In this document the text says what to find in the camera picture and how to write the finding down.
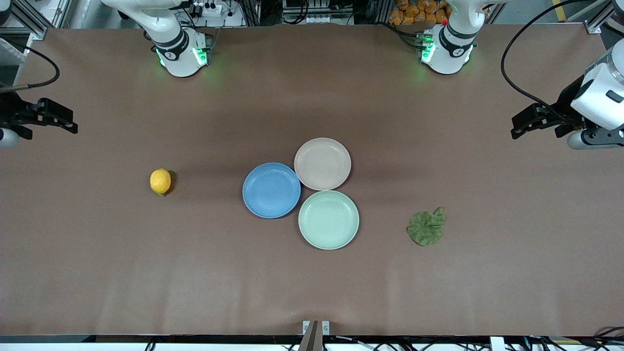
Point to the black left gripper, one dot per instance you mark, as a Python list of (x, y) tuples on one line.
[(567, 112)]

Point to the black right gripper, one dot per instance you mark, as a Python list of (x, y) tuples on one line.
[(10, 113)]

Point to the yellow lemon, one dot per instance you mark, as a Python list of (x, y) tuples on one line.
[(160, 181)]

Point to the green lettuce leaf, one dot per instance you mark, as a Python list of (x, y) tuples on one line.
[(425, 228)]

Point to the bag of oranges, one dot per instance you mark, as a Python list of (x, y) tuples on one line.
[(419, 12)]

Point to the white power strip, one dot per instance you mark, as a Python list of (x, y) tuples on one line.
[(207, 7)]

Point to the beige plate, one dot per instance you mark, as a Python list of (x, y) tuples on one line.
[(321, 163)]

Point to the light green plate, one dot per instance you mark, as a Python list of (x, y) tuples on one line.
[(328, 220)]

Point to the blue plate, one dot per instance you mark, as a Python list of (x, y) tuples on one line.
[(270, 191)]

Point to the aluminium frame profile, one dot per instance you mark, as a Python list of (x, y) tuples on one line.
[(24, 19), (599, 22)]

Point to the metal table edge bracket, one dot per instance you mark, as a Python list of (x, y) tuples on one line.
[(316, 334)]

